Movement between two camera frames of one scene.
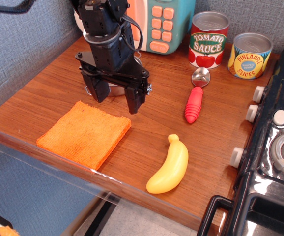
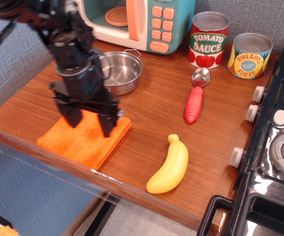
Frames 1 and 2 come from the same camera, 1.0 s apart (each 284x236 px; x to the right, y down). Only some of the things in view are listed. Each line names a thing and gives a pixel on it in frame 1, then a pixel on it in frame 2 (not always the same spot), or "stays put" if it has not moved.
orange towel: x=86 y=134 stays put
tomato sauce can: x=208 y=39 stays put
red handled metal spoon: x=200 y=77 stays put
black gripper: x=115 y=63 to x=84 y=86
